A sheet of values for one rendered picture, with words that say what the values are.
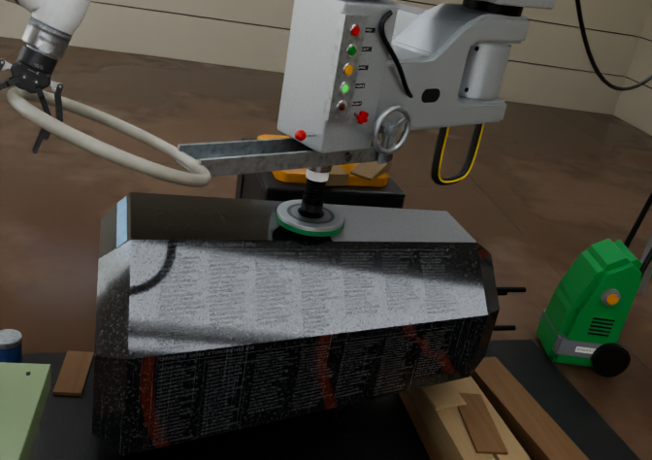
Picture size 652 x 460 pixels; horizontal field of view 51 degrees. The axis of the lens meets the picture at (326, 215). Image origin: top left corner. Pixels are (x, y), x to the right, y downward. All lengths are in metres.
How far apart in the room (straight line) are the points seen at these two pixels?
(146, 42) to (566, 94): 5.10
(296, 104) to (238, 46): 6.04
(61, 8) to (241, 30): 6.46
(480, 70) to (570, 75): 6.80
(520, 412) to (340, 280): 1.11
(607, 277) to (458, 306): 1.16
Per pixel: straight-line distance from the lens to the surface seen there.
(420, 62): 2.11
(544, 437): 2.84
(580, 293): 3.31
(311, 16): 1.94
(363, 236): 2.20
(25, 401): 1.38
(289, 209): 2.16
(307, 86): 1.96
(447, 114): 2.29
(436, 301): 2.22
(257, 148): 1.99
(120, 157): 1.46
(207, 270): 2.00
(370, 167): 2.89
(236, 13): 7.96
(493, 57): 2.41
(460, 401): 2.63
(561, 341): 3.38
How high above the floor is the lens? 1.73
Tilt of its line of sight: 23 degrees down
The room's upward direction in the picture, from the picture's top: 10 degrees clockwise
